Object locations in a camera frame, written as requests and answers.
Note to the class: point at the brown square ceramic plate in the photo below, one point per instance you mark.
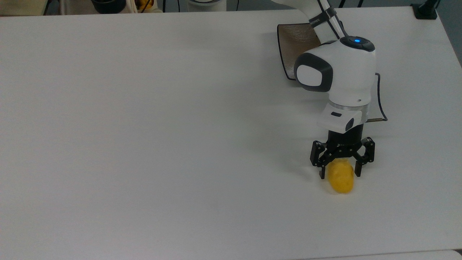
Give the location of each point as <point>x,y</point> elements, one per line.
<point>294,47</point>

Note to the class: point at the yellow object in bag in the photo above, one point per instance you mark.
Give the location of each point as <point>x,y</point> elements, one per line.
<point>146,4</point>

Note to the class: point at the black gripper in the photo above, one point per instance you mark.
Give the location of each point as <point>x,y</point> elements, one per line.
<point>344,141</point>

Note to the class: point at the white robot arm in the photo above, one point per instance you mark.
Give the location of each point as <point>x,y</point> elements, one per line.
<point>346,76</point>

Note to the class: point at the beige side table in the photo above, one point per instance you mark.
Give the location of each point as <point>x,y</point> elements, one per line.
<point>21,7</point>

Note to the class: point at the dark round bowl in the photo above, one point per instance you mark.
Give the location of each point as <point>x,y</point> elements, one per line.
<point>108,5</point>

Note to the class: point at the black clamp mount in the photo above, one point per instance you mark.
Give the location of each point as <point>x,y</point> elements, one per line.
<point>425,11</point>

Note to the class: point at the yellow lemon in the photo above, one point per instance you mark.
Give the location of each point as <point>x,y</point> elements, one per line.
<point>341,178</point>

